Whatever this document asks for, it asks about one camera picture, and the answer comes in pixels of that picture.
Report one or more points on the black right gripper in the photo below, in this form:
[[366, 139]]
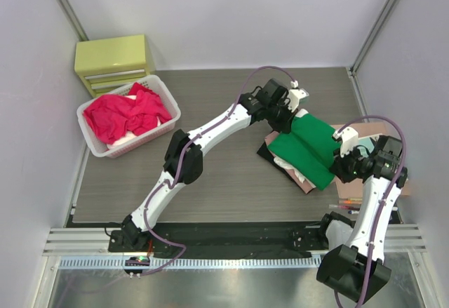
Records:
[[339, 167]]

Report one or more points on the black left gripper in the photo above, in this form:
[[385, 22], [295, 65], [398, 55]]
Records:
[[284, 125]]

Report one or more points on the black t shirt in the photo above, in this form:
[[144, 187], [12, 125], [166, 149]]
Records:
[[265, 154]]

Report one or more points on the green t shirt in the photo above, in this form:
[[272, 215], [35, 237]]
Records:
[[309, 148]]

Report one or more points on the pink t shirt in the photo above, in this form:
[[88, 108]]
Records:
[[307, 187]]

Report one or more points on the white plastic laundry basket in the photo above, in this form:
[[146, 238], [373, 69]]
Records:
[[99, 149]]

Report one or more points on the white t shirt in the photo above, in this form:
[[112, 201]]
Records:
[[294, 173]]

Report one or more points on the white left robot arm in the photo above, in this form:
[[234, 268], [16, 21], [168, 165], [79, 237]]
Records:
[[273, 103]]

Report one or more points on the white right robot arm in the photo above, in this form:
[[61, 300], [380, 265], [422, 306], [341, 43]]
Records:
[[354, 265]]

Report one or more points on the pink desk mat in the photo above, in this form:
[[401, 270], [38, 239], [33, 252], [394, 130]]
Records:
[[354, 189]]

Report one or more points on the teal paperback book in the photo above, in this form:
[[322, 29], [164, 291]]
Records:
[[366, 144]]

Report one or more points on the red t shirt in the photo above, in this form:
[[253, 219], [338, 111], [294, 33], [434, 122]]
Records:
[[112, 116]]

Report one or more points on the yellow green drawer cabinet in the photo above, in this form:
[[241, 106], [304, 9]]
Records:
[[106, 64]]

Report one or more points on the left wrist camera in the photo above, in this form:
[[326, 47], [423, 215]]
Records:
[[296, 96]]

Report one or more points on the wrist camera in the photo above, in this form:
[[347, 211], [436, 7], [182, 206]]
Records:
[[348, 139], [296, 96]]

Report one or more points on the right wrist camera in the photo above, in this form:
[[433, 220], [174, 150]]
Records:
[[348, 139]]

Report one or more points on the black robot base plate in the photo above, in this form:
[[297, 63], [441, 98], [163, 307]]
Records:
[[298, 236]]

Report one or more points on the aluminium slotted rail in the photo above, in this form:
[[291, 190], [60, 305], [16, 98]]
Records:
[[136, 263]]

